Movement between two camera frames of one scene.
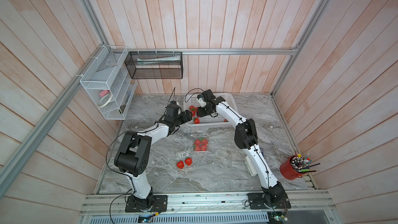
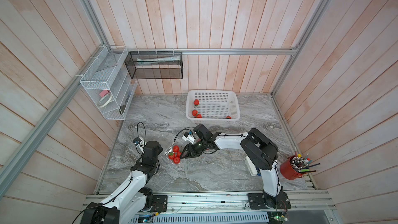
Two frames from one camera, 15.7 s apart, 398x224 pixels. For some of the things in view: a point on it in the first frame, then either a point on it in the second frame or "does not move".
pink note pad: x=103 y=93 does not move
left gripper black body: x=177 y=120 -> x=155 y=163
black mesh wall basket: x=155 y=65 does not move
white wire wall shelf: x=110 y=84 does not move
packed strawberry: x=188 y=161 -> x=171 y=155
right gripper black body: x=203 y=111 -> x=197 y=148
